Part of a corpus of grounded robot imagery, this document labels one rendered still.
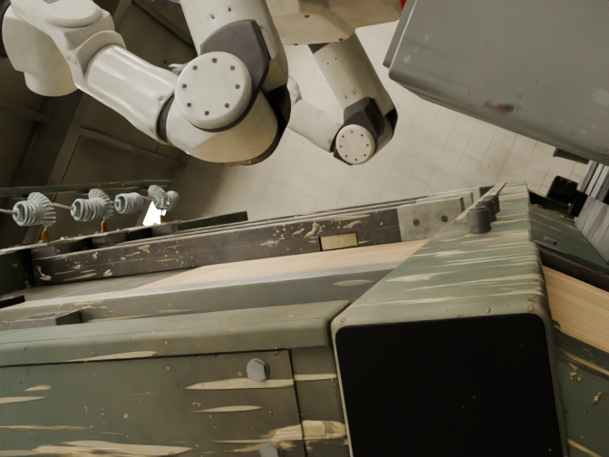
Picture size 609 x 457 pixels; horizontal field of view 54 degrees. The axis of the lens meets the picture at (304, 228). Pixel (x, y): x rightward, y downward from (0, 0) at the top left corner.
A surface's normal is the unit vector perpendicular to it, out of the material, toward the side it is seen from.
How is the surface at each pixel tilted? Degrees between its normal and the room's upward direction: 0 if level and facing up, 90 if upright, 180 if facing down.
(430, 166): 90
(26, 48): 105
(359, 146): 90
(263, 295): 90
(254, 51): 90
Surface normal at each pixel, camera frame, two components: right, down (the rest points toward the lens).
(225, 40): -0.21, -0.21
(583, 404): -0.34, 0.11
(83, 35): 0.56, 0.04
